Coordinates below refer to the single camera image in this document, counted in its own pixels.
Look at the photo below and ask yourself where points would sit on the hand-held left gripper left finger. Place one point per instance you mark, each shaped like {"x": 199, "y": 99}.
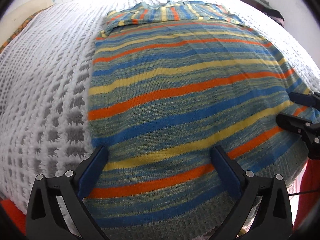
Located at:
{"x": 91, "y": 171}

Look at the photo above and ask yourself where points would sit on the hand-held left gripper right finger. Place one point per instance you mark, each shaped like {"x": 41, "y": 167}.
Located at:
{"x": 226, "y": 171}

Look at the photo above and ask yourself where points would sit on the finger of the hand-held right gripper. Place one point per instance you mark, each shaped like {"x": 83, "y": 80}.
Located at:
{"x": 292, "y": 122}
{"x": 302, "y": 99}

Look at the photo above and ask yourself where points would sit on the striped knit shirt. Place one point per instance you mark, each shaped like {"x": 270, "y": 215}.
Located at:
{"x": 175, "y": 92}

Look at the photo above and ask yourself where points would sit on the pile of clothes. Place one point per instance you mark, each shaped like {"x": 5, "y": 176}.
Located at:
{"x": 272, "y": 13}

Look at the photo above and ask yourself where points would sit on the orange knit cloth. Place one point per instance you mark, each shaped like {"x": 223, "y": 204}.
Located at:
{"x": 307, "y": 192}

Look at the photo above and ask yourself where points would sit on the white grey checked blanket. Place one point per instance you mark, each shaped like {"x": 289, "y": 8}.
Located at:
{"x": 45, "y": 92}

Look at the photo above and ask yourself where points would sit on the orange floral bedsheet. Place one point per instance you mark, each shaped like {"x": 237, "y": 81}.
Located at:
{"x": 25, "y": 27}

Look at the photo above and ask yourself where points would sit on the cream headboard cushion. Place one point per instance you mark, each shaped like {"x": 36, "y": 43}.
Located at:
{"x": 27, "y": 10}

